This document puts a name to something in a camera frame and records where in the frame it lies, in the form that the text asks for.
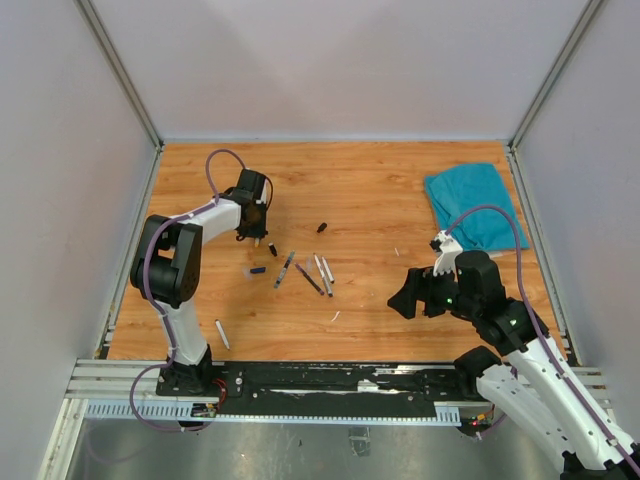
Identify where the white marker blue end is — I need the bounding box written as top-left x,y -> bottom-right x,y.
313,253 -> 333,298

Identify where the purple gel pen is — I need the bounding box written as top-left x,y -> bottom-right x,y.
294,262 -> 325,296

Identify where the small white pen near rail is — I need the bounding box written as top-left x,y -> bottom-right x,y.
215,319 -> 231,350

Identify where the white marker black tip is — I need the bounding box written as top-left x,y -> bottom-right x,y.
321,256 -> 335,284

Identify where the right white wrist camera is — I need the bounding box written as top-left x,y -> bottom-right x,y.
430,230 -> 463,277

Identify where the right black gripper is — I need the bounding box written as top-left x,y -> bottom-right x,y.
388,260 -> 478,318

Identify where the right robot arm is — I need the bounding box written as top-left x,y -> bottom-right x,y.
387,251 -> 639,479

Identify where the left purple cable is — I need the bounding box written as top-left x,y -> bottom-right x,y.
128,148 -> 249,432

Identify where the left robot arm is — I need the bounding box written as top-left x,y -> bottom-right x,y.
130,168 -> 273,396

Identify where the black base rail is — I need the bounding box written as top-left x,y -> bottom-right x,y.
156,361 -> 482,419

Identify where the dark blue-green gel pen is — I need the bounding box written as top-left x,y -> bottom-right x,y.
274,250 -> 296,289

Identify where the teal cloth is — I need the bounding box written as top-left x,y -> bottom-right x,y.
424,163 -> 529,252

